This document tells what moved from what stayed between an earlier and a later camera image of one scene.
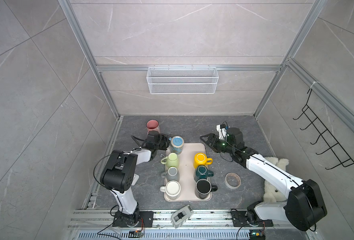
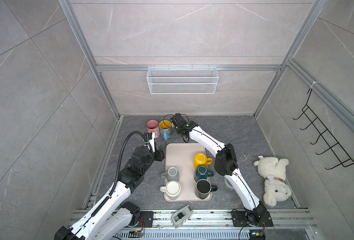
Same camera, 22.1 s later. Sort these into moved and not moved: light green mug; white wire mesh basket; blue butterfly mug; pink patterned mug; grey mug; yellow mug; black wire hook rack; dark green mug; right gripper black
Moved: light green mug; blue butterfly mug; right gripper black
Not moved: black wire hook rack; dark green mug; grey mug; yellow mug; white wire mesh basket; pink patterned mug
